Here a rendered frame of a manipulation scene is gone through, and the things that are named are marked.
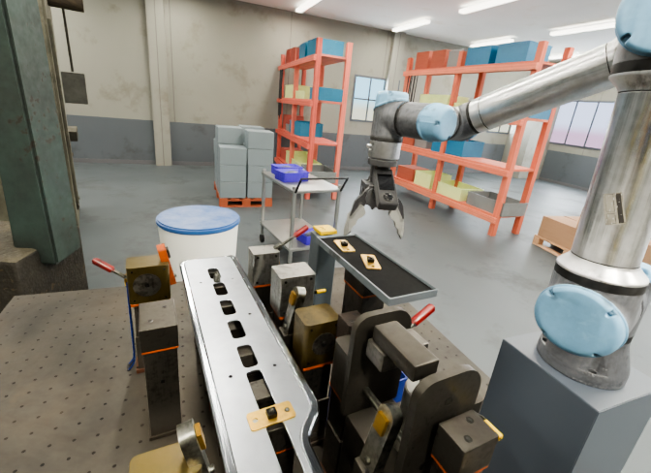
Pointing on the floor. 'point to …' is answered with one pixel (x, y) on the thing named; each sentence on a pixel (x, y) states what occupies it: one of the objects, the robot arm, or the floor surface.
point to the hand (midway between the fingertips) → (373, 238)
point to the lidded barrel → (198, 233)
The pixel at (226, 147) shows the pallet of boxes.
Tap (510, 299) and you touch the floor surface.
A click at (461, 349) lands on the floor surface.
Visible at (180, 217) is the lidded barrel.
